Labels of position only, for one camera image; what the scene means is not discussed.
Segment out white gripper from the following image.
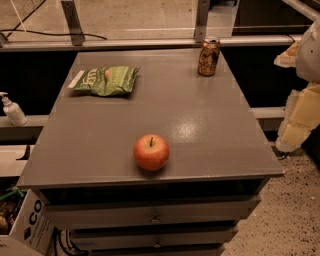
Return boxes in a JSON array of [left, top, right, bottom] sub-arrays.
[[274, 19, 320, 153]]

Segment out red apple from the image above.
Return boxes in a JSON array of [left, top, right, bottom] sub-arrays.
[[133, 134, 170, 172]]

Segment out green jalapeno chip bag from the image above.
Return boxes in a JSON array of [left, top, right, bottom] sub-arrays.
[[68, 66, 139, 97]]

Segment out brown soda can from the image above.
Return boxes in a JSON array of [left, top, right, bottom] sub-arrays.
[[198, 37, 221, 76]]

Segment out grey drawer cabinet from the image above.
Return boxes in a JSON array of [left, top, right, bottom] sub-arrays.
[[19, 49, 282, 256]]

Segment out white pump bottle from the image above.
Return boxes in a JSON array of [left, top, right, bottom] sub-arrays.
[[0, 92, 27, 126]]

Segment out white cardboard box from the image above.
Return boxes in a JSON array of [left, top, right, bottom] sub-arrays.
[[0, 190, 54, 256]]

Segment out metal railing frame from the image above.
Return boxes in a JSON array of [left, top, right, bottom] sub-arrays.
[[0, 0, 320, 53]]

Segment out black cable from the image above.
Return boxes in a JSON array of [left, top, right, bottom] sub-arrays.
[[0, 29, 108, 41]]

